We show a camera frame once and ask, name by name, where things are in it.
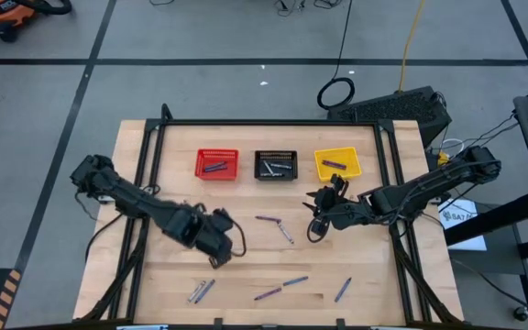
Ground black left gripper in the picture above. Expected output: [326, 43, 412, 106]
[196, 208, 237, 270]

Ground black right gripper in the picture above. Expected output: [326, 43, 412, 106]
[302, 173, 371, 242]

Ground silver screw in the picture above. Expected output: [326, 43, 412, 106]
[186, 280, 207, 305]

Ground yellow plastic basket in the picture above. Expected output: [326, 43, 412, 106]
[313, 146, 363, 182]

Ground black plastic basket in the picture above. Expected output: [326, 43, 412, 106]
[253, 149, 299, 182]

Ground red plastic basket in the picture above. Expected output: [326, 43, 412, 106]
[194, 148, 240, 182]

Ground black computer case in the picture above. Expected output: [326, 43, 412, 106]
[326, 85, 453, 149]

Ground white paper sheet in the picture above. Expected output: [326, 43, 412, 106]
[437, 198, 488, 252]

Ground black desk leg beam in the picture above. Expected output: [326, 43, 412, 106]
[442, 189, 528, 247]

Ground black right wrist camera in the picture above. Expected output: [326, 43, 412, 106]
[324, 195, 344, 216]

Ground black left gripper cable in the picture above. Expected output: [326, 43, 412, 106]
[227, 218, 248, 259]

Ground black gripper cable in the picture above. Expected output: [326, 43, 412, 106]
[305, 218, 327, 245]
[227, 218, 248, 259]

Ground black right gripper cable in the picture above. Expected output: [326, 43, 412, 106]
[305, 218, 327, 245]

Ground black aluminium table frame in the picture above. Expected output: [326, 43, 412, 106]
[80, 103, 465, 330]

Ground black arm base cable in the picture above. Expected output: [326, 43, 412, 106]
[74, 190, 126, 263]

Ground white cable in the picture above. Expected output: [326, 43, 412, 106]
[438, 137, 466, 155]

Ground long black cable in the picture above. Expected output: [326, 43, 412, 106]
[316, 0, 357, 111]

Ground black cable bundle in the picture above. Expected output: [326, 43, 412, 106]
[428, 112, 520, 160]

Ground black floor cable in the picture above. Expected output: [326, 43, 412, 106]
[450, 258, 528, 322]

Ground long yellow cable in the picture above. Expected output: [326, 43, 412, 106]
[397, 0, 426, 93]

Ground black computer cables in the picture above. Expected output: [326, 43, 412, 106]
[272, 0, 344, 17]

